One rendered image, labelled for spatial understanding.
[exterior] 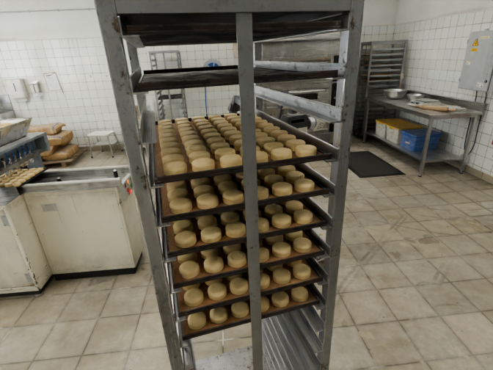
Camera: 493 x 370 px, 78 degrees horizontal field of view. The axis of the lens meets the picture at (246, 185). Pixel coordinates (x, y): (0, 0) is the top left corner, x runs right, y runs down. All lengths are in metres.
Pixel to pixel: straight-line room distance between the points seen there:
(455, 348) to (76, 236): 2.77
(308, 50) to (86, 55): 4.02
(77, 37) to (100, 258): 4.78
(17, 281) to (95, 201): 0.87
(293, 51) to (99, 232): 4.10
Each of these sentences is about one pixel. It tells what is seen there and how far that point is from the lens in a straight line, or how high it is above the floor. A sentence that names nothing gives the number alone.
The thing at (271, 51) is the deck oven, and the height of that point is 1.74.
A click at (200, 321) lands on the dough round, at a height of 1.06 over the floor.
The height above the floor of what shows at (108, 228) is 0.49.
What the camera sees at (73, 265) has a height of 0.16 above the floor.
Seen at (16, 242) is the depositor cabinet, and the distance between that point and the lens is 2.80.
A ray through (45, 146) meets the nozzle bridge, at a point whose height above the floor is 1.06.
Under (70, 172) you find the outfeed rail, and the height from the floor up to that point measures 0.87.
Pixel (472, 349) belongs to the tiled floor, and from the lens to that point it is 2.53.
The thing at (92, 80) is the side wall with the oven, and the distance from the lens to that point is 6.78.
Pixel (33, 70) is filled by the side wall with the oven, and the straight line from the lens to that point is 7.19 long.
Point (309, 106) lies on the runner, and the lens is 0.83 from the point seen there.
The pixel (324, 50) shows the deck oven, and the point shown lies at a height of 1.71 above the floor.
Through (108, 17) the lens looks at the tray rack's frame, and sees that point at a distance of 0.59.
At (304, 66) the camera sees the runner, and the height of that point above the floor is 1.69.
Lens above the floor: 1.72
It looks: 23 degrees down
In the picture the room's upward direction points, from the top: 3 degrees counter-clockwise
